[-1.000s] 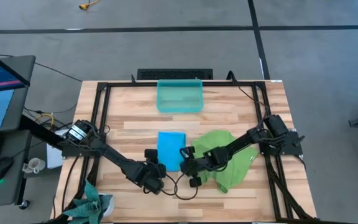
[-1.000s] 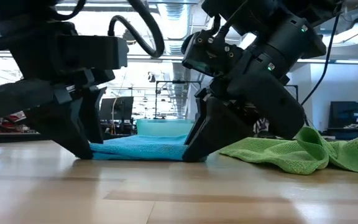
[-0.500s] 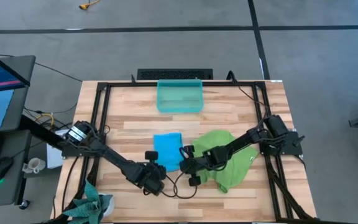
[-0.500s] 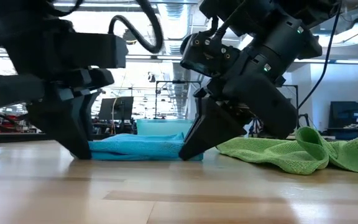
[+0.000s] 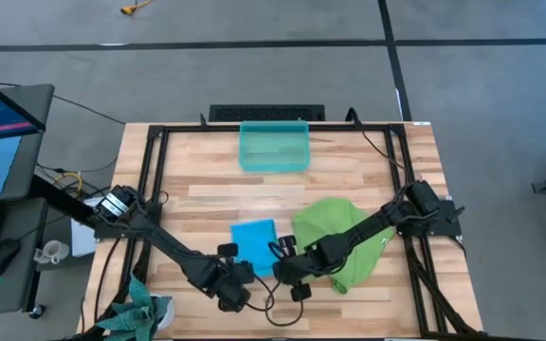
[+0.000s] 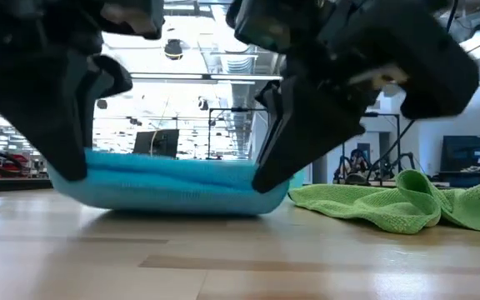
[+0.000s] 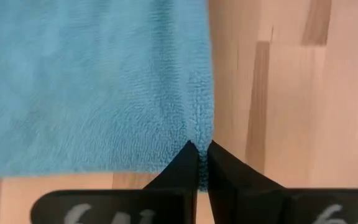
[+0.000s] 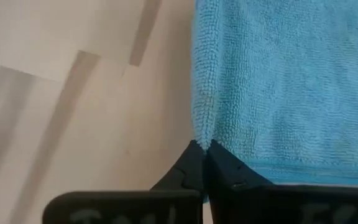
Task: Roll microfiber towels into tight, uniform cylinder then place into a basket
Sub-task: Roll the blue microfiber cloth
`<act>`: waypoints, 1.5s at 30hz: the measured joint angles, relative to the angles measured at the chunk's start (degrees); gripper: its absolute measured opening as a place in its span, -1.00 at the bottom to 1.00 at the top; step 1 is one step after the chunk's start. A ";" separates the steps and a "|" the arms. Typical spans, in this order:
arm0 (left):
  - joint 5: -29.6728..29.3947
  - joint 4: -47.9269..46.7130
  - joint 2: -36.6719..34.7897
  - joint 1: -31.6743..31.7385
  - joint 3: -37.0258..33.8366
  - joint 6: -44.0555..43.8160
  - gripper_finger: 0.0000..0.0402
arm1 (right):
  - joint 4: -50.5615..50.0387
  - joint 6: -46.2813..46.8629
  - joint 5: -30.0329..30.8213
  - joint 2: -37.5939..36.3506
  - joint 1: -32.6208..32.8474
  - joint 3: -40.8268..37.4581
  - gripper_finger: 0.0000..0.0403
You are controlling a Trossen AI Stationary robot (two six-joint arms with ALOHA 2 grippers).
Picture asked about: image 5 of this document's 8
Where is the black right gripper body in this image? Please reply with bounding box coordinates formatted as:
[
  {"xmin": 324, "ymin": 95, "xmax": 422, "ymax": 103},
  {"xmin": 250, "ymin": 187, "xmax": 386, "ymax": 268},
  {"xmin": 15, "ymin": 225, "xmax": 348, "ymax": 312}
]
[{"xmin": 272, "ymin": 252, "xmax": 313, "ymax": 287}]

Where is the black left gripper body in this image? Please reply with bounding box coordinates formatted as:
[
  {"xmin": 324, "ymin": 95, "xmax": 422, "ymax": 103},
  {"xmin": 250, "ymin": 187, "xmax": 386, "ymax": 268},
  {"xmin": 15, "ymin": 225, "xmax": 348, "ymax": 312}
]
[{"xmin": 194, "ymin": 257, "xmax": 255, "ymax": 298}]

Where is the blue microfiber towel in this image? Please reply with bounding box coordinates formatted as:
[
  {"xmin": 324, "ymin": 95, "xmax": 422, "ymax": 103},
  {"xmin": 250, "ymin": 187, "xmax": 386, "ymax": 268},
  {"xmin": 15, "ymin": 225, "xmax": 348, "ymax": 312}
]
[{"xmin": 229, "ymin": 218, "xmax": 280, "ymax": 279}]

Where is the green microfiber towel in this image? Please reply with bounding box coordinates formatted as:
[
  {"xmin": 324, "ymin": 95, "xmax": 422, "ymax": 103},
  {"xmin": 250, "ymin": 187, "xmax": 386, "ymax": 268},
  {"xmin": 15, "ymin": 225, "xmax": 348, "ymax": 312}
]
[{"xmin": 292, "ymin": 197, "xmax": 395, "ymax": 296}]

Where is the teal plastic basket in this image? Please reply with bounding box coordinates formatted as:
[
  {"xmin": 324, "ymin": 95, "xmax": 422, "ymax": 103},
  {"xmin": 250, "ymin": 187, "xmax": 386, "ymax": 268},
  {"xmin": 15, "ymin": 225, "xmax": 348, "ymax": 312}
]
[{"xmin": 238, "ymin": 119, "xmax": 311, "ymax": 172}]

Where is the white plant pot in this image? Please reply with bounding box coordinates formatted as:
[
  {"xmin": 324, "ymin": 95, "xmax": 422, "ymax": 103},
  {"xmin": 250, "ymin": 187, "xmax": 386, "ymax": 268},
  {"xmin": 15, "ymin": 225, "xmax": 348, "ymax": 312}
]
[{"xmin": 151, "ymin": 293, "xmax": 177, "ymax": 332}]

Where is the teal leafy plant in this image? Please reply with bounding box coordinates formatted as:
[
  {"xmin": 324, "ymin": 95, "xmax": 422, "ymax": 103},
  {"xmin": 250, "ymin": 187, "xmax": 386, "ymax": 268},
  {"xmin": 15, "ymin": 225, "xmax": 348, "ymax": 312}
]
[{"xmin": 95, "ymin": 272, "xmax": 173, "ymax": 341}]

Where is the black floor vent grille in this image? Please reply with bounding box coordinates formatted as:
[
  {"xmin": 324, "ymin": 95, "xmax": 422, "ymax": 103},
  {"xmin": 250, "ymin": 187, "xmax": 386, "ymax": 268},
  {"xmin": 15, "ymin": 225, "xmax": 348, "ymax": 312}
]
[{"xmin": 208, "ymin": 103, "xmax": 326, "ymax": 123}]

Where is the white box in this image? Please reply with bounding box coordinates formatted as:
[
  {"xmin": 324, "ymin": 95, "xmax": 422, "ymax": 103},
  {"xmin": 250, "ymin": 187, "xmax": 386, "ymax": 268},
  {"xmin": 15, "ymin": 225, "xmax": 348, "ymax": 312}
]
[{"xmin": 70, "ymin": 218, "xmax": 98, "ymax": 258}]

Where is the white mug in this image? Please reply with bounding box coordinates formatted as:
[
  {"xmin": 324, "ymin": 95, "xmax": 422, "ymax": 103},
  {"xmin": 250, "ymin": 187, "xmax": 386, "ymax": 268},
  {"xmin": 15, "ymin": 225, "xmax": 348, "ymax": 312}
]
[{"xmin": 33, "ymin": 240, "xmax": 70, "ymax": 265}]

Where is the grey desk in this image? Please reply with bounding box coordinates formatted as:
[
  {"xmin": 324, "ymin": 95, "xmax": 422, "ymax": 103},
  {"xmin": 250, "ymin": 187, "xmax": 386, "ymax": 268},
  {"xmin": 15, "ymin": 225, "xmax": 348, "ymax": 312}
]
[{"xmin": 0, "ymin": 197, "xmax": 49, "ymax": 317}]

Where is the black computer mouse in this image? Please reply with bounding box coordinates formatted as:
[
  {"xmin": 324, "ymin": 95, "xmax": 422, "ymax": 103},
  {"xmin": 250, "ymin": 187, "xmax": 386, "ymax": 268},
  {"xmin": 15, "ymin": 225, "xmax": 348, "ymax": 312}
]
[{"xmin": 0, "ymin": 239, "xmax": 21, "ymax": 281}]

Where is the grey framed computer screen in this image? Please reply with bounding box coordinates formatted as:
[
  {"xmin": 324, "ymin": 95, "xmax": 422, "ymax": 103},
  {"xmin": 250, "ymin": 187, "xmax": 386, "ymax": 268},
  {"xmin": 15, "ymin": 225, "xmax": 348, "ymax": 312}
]
[{"xmin": 0, "ymin": 83, "xmax": 56, "ymax": 206}]

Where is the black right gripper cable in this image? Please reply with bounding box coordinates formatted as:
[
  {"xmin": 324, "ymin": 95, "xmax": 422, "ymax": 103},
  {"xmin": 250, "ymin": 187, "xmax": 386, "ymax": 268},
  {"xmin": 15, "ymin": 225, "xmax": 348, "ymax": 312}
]
[{"xmin": 246, "ymin": 274, "xmax": 306, "ymax": 328}]

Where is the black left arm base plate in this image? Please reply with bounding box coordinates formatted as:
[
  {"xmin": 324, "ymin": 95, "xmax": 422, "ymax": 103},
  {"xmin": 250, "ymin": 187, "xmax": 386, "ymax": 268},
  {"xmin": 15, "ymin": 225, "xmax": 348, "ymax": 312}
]
[{"xmin": 93, "ymin": 203, "xmax": 163, "ymax": 241}]

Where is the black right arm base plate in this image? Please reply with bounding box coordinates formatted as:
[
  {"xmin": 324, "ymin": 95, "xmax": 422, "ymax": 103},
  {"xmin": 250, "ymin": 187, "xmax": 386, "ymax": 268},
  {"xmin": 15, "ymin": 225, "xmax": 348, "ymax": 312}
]
[{"xmin": 392, "ymin": 198, "xmax": 463, "ymax": 238}]

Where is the yellow cable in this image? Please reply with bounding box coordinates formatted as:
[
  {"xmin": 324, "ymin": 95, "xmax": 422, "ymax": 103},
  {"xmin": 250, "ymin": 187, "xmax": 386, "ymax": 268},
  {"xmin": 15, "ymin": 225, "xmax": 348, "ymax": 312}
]
[{"xmin": 53, "ymin": 172, "xmax": 83, "ymax": 198}]

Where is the thin black floor cable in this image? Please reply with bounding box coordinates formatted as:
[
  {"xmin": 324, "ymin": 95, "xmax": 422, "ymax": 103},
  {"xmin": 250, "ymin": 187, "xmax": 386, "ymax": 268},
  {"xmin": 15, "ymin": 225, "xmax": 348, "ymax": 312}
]
[{"xmin": 0, "ymin": 81, "xmax": 127, "ymax": 127}]

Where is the yellow cable plug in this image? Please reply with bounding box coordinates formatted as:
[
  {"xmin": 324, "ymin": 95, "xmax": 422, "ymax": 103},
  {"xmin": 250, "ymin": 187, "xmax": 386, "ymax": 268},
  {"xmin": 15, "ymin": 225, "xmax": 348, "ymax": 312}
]
[{"xmin": 119, "ymin": 0, "xmax": 154, "ymax": 16}]

